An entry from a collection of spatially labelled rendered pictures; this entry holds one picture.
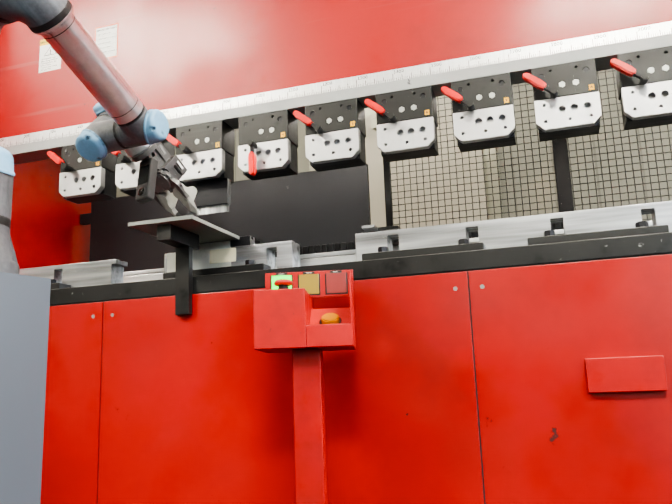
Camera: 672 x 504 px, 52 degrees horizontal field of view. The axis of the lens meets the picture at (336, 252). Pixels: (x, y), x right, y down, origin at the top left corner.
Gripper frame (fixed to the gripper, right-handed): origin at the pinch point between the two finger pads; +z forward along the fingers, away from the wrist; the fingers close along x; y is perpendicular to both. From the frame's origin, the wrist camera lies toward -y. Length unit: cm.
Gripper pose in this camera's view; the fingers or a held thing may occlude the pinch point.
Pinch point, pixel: (184, 214)
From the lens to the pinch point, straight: 188.0
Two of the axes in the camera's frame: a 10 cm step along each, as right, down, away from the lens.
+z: 4.9, 7.4, 4.6
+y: 3.3, -6.5, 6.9
